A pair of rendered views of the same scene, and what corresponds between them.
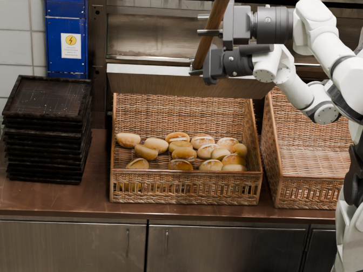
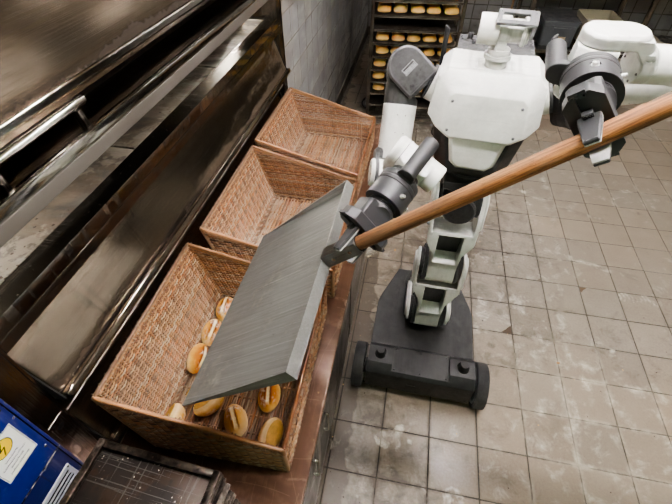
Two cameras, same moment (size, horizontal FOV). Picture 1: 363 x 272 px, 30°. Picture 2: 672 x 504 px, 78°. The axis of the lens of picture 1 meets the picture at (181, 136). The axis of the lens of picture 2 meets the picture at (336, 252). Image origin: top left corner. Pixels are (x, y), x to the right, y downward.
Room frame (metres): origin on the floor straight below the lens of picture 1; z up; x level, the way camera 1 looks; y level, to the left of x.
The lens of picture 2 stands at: (1.70, 0.55, 1.81)
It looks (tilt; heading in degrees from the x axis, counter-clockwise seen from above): 46 degrees down; 286
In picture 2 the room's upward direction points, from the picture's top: straight up
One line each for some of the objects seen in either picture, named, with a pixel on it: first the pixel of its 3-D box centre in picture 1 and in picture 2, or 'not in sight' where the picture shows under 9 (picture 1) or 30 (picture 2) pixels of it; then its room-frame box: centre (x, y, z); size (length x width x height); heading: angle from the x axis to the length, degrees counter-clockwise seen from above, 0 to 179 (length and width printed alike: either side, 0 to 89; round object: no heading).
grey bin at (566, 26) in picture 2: not in sight; (554, 26); (0.79, -4.68, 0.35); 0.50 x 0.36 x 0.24; 95
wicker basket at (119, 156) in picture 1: (183, 138); (232, 345); (2.19, -0.01, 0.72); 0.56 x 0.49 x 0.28; 96
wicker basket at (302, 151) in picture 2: not in sight; (321, 140); (2.28, -1.21, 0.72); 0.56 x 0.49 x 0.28; 94
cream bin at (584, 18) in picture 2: not in sight; (596, 29); (0.37, -4.71, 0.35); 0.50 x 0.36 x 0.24; 96
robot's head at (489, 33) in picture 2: not in sight; (500, 35); (1.62, -0.54, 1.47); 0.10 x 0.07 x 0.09; 0
